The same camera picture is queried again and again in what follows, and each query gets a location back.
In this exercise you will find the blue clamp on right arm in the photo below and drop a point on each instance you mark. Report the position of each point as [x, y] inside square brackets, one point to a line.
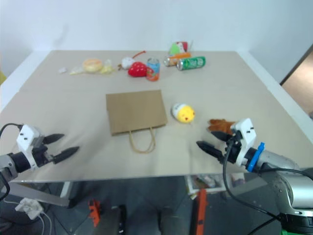
[255, 156]

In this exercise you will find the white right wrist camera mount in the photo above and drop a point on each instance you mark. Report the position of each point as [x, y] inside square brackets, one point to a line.
[245, 137]

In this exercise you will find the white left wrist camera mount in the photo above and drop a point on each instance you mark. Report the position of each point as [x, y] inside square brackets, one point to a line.
[27, 139]

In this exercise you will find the orange bar under table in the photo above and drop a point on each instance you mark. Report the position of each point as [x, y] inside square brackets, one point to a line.
[201, 211]

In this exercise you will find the green white snack packet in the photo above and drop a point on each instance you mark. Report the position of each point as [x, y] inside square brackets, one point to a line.
[178, 47]

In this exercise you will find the red strawberry plush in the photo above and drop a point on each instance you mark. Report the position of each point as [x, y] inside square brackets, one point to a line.
[138, 69]

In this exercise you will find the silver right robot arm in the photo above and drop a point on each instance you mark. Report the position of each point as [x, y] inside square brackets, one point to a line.
[281, 171]

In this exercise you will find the wrapped round bread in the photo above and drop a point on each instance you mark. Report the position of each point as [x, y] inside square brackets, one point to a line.
[92, 65]

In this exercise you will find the white power strip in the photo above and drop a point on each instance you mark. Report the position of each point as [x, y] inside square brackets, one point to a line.
[28, 206]

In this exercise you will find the green drink can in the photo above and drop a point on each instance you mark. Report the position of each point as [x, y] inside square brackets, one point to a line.
[192, 63]

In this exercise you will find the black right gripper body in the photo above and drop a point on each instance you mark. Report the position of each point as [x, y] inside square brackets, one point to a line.
[233, 149]

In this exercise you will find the pale yellow wrapped snack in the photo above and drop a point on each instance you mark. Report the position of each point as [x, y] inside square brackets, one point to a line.
[76, 71]

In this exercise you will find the small white wrapper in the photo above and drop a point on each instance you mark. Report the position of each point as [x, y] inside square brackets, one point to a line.
[62, 70]

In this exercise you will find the brown paper bag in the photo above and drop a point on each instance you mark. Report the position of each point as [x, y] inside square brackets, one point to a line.
[137, 113]

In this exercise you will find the yellow wrapped snack packet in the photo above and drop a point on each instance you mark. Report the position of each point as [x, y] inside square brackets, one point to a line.
[107, 68]

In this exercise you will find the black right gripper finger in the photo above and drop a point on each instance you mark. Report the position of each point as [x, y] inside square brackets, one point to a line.
[221, 135]
[209, 148]

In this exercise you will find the yellow chick plush toy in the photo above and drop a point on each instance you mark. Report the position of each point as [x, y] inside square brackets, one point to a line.
[184, 113]

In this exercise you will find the white mouse plush toy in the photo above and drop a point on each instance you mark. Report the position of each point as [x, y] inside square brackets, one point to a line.
[128, 61]

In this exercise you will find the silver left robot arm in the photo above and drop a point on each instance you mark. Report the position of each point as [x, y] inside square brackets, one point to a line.
[9, 163]

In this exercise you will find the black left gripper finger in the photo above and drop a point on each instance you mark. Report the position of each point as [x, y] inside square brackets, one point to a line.
[65, 154]
[53, 138]

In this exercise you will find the white box under table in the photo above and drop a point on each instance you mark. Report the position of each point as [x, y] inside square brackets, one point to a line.
[210, 182]

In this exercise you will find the blue and orange drink can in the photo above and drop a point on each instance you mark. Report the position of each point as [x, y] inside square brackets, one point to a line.
[153, 69]

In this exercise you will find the brown plush toy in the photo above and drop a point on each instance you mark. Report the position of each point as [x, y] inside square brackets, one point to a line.
[220, 125]

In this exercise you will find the orange tool under table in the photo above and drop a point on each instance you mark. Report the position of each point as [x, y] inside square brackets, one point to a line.
[95, 210]

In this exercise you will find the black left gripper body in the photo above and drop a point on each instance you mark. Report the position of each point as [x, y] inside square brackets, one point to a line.
[39, 149]

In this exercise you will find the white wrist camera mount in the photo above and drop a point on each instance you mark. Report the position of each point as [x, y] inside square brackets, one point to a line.
[245, 137]
[27, 139]

